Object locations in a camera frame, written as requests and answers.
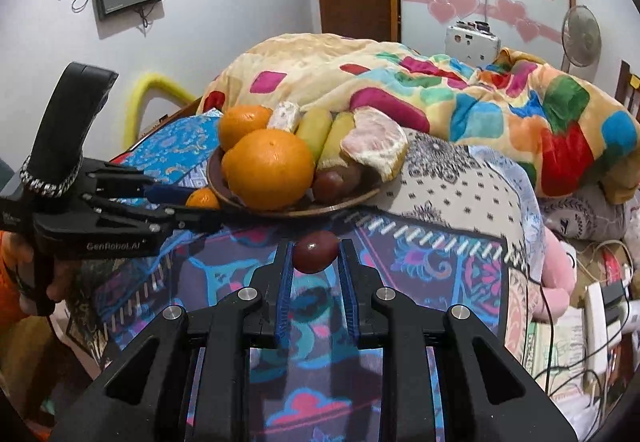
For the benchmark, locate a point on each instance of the small white cabinet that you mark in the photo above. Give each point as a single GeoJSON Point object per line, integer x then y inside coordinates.
{"type": "Point", "coordinates": [472, 45]}

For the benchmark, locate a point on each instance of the pomelo segment with white pith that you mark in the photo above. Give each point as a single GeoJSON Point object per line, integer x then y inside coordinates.
{"type": "Point", "coordinates": [375, 142]}

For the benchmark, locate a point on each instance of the yellow banana piece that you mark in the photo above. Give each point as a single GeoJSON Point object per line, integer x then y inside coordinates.
{"type": "Point", "coordinates": [336, 137]}
{"type": "Point", "coordinates": [315, 130]}

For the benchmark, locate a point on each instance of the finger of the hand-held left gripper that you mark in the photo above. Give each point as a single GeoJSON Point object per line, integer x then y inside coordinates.
{"type": "Point", "coordinates": [170, 194]}
{"type": "Point", "coordinates": [200, 219]}

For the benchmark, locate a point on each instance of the dark red small fruit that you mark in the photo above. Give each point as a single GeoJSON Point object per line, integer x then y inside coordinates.
{"type": "Point", "coordinates": [315, 249]}
{"type": "Point", "coordinates": [327, 185]}

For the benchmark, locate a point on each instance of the purple blue printed mat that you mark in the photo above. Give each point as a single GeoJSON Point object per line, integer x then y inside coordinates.
{"type": "Point", "coordinates": [425, 262]}

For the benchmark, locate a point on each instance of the blue brocade cloth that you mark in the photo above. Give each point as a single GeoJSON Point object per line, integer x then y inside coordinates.
{"type": "Point", "coordinates": [170, 147]}

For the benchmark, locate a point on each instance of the white power strip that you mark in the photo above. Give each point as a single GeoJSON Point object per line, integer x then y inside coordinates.
{"type": "Point", "coordinates": [596, 327]}

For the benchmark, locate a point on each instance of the large orange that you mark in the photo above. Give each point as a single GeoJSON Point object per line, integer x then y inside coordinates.
{"type": "Point", "coordinates": [270, 167]}

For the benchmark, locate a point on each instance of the purple round plate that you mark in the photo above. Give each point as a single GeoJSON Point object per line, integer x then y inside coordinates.
{"type": "Point", "coordinates": [295, 208]}

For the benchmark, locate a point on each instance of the medium orange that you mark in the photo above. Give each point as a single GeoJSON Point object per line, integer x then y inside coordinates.
{"type": "Point", "coordinates": [242, 122]}

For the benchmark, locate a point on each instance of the pink plush toy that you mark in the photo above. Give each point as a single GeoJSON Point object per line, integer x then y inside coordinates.
{"type": "Point", "coordinates": [557, 272]}

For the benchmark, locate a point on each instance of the wooden bed headboard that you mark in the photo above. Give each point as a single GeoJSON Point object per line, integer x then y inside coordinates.
{"type": "Point", "coordinates": [631, 87]}

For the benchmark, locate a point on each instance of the yellow foam tube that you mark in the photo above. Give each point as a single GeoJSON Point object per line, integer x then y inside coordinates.
{"type": "Point", "coordinates": [142, 92]}

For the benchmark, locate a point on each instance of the grey pillow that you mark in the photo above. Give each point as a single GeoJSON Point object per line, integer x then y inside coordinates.
{"type": "Point", "coordinates": [580, 214]}

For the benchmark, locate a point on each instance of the colourful patchwork blanket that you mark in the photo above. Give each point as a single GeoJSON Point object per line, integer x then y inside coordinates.
{"type": "Point", "coordinates": [475, 107]}

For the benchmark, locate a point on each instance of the person's left hand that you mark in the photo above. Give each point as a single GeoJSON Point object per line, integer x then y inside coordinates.
{"type": "Point", "coordinates": [60, 279]}

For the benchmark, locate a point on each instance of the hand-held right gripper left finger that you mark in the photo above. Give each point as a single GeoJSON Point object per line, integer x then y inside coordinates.
{"type": "Point", "coordinates": [285, 292]}

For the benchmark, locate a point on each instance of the peeled pomelo segment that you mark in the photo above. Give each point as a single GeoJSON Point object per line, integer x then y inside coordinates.
{"type": "Point", "coordinates": [284, 116]}

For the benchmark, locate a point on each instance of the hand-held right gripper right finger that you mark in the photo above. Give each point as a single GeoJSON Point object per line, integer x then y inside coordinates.
{"type": "Point", "coordinates": [348, 292]}

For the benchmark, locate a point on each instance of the small tangerine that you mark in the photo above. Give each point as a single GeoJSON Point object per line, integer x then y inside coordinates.
{"type": "Point", "coordinates": [202, 199]}

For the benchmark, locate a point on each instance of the standing electric fan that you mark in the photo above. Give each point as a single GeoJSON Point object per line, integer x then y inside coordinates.
{"type": "Point", "coordinates": [581, 35]}

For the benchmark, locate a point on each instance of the black white dotted cloth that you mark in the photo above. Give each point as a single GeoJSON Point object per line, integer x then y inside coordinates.
{"type": "Point", "coordinates": [450, 182]}

